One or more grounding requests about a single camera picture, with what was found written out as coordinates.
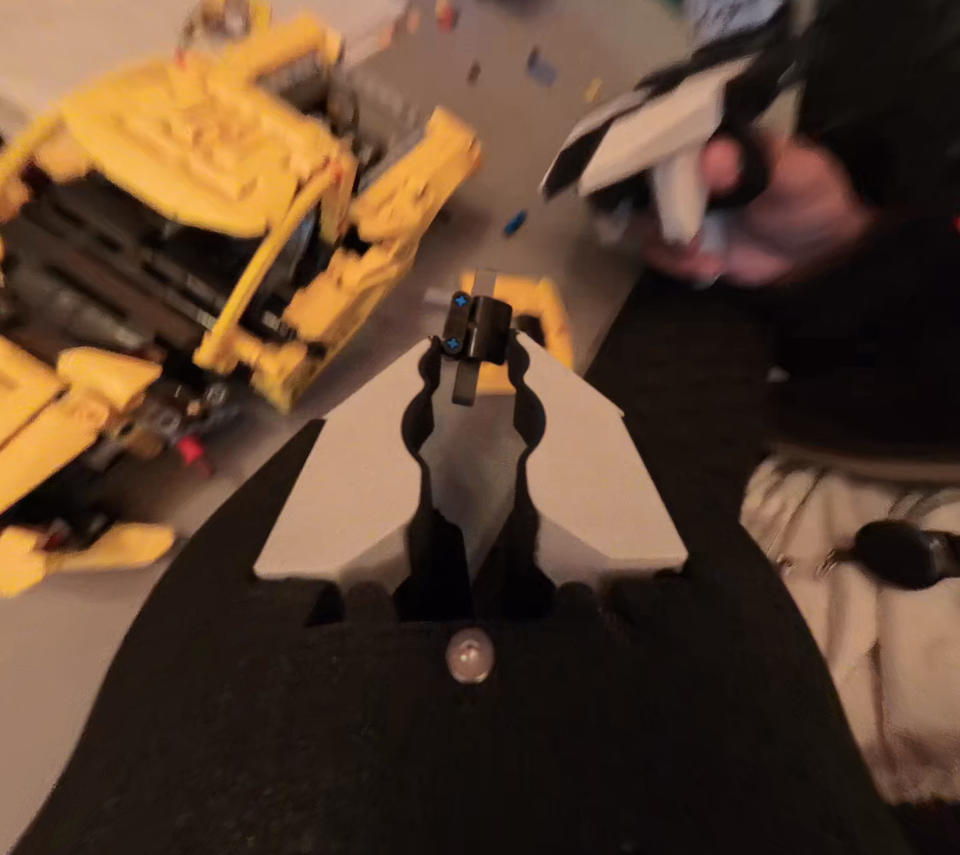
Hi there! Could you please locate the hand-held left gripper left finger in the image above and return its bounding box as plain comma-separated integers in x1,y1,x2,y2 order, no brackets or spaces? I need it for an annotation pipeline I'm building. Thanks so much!
253,336,472,620

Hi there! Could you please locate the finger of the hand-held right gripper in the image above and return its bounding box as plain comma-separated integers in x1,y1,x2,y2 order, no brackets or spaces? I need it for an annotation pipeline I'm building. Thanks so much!
579,77,727,195
541,84,678,195

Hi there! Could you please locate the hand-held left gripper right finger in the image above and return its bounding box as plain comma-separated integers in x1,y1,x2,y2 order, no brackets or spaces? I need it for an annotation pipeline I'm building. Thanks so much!
491,332,690,616

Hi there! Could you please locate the yellow panel with axle pin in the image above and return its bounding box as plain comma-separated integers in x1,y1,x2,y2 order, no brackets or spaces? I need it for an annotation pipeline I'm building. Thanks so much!
459,272,576,397

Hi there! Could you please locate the person's right forearm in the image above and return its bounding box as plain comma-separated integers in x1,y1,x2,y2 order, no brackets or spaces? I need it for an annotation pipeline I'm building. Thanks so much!
787,0,960,249

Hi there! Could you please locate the person's right hand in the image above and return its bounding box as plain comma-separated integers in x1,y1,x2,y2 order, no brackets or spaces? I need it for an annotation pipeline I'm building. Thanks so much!
645,135,875,286

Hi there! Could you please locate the black studded mat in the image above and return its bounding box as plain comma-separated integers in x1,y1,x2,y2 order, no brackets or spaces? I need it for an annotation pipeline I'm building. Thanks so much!
581,266,781,571

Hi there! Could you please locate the brown fleece-lined jacket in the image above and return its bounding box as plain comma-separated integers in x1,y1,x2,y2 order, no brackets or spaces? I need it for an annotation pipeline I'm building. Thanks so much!
765,225,960,489

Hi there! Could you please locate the white striped shirt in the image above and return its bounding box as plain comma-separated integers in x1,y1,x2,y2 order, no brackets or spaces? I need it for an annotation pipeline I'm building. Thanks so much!
738,457,960,807

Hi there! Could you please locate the black oval toggle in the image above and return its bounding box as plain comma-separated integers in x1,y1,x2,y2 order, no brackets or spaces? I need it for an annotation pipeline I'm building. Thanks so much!
851,519,960,591

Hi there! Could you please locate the yellow toy brick car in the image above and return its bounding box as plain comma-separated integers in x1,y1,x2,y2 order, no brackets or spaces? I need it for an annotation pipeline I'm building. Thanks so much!
0,0,485,597

